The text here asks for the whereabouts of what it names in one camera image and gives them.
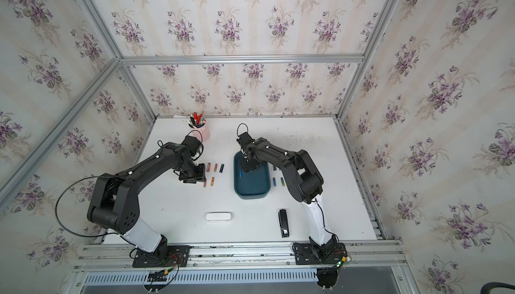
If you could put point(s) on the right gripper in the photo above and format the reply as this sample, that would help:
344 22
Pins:
245 167

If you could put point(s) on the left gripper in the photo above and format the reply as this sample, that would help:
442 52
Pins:
201 175

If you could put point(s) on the teal plastic storage box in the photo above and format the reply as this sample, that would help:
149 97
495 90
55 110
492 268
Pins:
252 185

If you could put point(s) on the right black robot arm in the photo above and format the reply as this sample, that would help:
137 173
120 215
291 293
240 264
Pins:
304 182

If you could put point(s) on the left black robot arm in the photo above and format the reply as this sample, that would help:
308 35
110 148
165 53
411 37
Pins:
115 201

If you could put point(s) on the white eraser box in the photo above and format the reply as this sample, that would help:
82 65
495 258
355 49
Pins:
218 217

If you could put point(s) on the pink pen cup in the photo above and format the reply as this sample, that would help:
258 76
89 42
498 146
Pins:
204 132

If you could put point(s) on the black stapler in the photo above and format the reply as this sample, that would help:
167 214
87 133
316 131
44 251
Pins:
283 221

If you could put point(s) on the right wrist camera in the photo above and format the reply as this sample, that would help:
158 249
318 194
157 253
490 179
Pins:
244 140

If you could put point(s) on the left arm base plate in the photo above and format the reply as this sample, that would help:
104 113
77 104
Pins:
162 258

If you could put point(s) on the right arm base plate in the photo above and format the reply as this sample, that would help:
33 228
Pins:
334 254

